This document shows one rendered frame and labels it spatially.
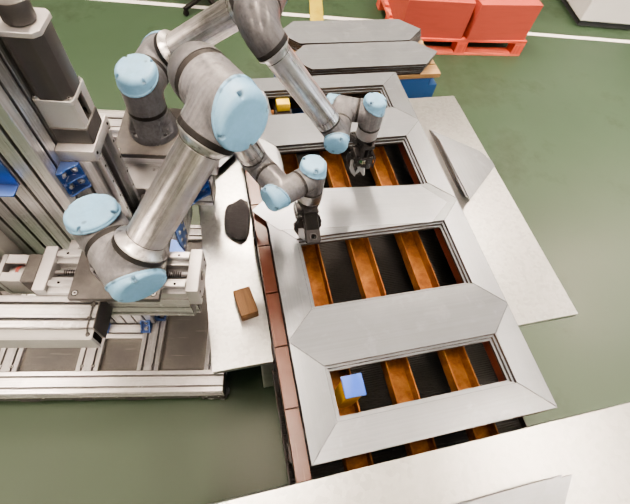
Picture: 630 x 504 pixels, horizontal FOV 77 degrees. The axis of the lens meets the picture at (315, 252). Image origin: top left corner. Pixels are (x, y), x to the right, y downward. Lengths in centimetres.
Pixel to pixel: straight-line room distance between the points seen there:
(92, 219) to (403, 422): 94
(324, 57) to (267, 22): 106
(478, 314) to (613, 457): 49
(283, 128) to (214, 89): 102
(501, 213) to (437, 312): 64
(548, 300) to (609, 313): 124
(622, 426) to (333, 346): 73
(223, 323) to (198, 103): 86
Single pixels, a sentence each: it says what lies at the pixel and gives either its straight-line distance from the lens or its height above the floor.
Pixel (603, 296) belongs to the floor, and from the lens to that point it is 295.
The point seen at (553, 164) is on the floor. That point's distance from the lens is 347.
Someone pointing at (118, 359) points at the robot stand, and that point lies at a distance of 198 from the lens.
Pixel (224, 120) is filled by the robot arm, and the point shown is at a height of 154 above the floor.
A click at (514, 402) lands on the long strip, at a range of 137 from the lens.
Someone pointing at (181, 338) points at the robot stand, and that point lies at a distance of 193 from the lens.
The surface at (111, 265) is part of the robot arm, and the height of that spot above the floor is 126.
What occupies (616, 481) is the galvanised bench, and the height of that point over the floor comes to 105.
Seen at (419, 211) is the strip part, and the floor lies 85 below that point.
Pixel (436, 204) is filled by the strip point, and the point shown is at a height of 85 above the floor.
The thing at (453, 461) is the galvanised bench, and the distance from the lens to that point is 103.
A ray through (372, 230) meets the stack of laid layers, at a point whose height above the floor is 84.
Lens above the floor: 200
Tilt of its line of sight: 59 degrees down
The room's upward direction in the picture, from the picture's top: 11 degrees clockwise
